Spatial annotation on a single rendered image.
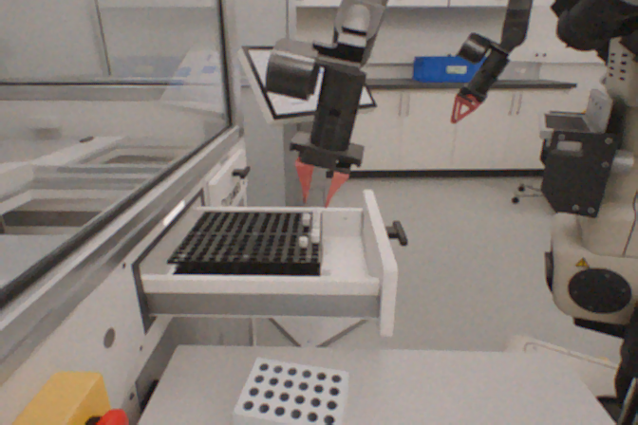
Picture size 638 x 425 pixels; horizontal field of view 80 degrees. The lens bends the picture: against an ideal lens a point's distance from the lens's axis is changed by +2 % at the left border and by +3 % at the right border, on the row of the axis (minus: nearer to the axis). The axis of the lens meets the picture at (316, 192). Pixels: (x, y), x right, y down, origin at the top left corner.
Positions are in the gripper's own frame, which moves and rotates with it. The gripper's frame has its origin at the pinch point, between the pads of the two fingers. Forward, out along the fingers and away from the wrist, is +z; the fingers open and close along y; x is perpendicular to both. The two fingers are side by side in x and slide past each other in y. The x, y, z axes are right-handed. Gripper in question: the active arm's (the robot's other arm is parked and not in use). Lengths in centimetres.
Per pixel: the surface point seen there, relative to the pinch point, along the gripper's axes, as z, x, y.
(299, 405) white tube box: 15.7, 21.7, -4.8
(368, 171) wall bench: 102, -299, -23
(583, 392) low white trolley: 12.5, 10.6, -40.7
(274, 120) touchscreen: 10, -73, 25
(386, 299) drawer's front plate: 5.9, 11.2, -12.5
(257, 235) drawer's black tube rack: 9.1, 0.0, 8.2
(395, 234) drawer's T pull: 3.7, -2.4, -13.4
